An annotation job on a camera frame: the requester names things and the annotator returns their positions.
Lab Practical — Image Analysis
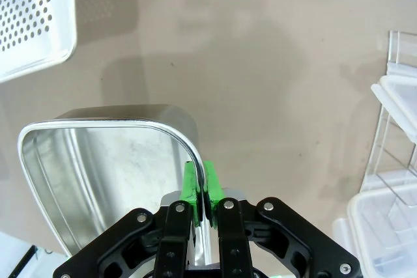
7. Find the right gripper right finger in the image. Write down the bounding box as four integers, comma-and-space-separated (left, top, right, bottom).
202, 160, 361, 278

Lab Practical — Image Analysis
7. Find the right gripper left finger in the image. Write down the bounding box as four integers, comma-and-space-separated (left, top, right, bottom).
53, 160, 200, 278

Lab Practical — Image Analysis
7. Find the rectangular stainless steel container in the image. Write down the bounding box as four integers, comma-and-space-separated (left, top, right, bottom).
18, 104, 212, 268

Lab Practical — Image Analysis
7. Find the clear plastic container lid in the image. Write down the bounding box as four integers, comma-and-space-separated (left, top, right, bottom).
332, 189, 417, 278
371, 74, 417, 148

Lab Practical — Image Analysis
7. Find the white perforated tray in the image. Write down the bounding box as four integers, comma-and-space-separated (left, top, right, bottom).
0, 0, 78, 84

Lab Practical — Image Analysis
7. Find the silver wire rack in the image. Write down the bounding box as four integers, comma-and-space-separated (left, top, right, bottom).
358, 30, 417, 194

